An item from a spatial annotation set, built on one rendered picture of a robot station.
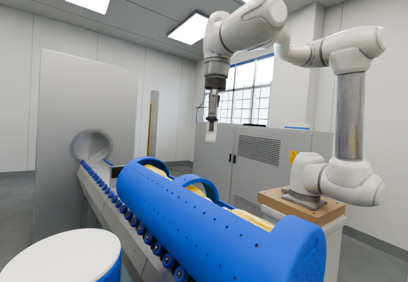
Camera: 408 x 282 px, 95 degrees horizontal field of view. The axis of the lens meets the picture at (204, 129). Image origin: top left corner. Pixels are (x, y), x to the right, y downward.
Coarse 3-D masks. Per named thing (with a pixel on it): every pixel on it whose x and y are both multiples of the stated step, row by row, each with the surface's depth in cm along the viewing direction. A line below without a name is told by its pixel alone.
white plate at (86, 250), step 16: (48, 240) 60; (64, 240) 60; (80, 240) 61; (96, 240) 61; (112, 240) 62; (16, 256) 52; (32, 256) 53; (48, 256) 53; (64, 256) 54; (80, 256) 54; (96, 256) 55; (112, 256) 55; (16, 272) 47; (32, 272) 48; (48, 272) 48; (64, 272) 48; (80, 272) 49; (96, 272) 49
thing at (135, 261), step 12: (96, 168) 181; (108, 168) 184; (84, 180) 162; (108, 180) 150; (84, 192) 180; (96, 192) 134; (96, 204) 126; (108, 216) 108; (108, 228) 109; (120, 228) 94; (120, 240) 91; (132, 240) 84; (156, 240) 81; (132, 252) 81; (132, 264) 78; (144, 264) 73; (132, 276) 91; (144, 276) 71; (156, 276) 67
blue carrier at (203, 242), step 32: (128, 192) 84; (160, 192) 69; (192, 192) 62; (160, 224) 62; (192, 224) 52; (224, 224) 47; (288, 224) 43; (192, 256) 49; (224, 256) 43; (256, 256) 39; (288, 256) 36; (320, 256) 46
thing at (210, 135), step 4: (208, 120) 58; (208, 124) 58; (216, 124) 58; (208, 128) 58; (208, 132) 58; (212, 132) 58; (208, 136) 58; (212, 136) 58; (208, 140) 58; (212, 140) 58
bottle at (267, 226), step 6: (228, 210) 59; (234, 210) 56; (240, 210) 55; (240, 216) 53; (246, 216) 53; (252, 216) 52; (252, 222) 50; (258, 222) 50; (264, 222) 50; (264, 228) 48; (270, 228) 47
